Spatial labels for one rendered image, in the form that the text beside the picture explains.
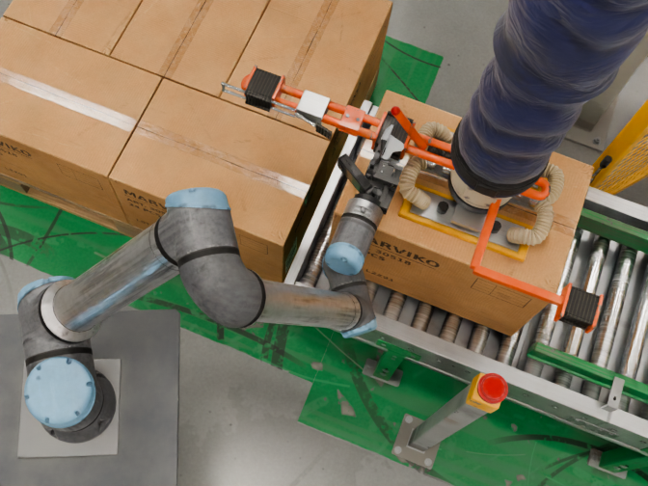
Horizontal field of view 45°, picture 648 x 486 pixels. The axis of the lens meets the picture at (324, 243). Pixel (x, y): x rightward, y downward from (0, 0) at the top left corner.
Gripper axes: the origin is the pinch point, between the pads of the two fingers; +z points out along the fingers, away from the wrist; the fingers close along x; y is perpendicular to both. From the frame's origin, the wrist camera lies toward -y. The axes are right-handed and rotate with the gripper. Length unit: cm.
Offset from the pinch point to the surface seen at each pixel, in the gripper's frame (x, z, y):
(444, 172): -5.9, -1.2, 16.7
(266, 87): 3.0, -0.7, -32.2
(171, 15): -52, 43, -89
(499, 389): -4, -49, 46
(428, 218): -10.8, -12.6, 17.2
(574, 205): -14, 7, 52
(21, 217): -105, -29, -125
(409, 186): -5.0, -8.9, 9.9
